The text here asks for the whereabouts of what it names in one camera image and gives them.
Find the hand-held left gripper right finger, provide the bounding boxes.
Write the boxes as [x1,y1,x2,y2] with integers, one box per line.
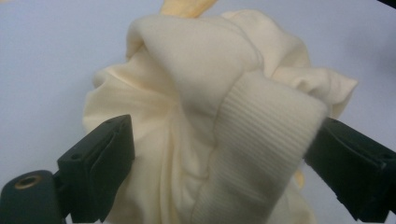
[303,117,396,224]

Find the cream knit garment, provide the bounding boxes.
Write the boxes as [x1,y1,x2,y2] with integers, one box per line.
[81,0,359,224]

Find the white table cover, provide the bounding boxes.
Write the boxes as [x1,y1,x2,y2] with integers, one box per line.
[0,0,396,224]

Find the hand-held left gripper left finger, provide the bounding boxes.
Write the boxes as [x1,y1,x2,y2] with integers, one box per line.
[56,114,136,224]

